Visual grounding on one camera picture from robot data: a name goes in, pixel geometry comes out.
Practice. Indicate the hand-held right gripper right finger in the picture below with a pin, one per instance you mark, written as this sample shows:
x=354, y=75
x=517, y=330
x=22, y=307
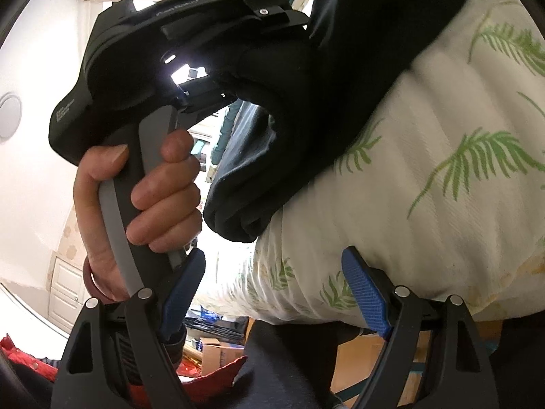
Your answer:
x=366, y=294

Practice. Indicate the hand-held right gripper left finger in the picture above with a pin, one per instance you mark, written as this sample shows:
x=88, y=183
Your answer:
x=183, y=294

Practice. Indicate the black studded pants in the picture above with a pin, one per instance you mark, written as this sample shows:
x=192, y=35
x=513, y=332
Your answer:
x=340, y=93

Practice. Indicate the person's left hand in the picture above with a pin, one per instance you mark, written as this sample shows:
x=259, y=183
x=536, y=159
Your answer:
x=170, y=204

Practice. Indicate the teal blanket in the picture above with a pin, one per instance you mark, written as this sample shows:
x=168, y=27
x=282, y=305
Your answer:
x=225, y=132

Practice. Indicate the black plastic bag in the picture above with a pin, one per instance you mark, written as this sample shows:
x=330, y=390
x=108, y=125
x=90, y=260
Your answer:
x=221, y=328

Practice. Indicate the cardboard box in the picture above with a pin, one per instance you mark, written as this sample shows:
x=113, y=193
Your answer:
x=366, y=358
x=221, y=353

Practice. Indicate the person's dark clothing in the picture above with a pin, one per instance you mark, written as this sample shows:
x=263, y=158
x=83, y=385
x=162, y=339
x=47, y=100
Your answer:
x=289, y=370

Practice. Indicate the white cabinet door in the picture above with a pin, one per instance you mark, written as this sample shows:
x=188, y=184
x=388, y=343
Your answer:
x=64, y=289

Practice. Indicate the round ceiling light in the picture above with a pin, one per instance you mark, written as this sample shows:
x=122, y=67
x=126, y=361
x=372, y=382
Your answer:
x=8, y=115

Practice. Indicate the leaf print bed sheet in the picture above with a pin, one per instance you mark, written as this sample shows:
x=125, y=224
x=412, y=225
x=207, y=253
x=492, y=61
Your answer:
x=447, y=179

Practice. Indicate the red cloth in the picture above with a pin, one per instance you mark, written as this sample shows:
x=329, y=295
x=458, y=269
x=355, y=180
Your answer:
x=17, y=353

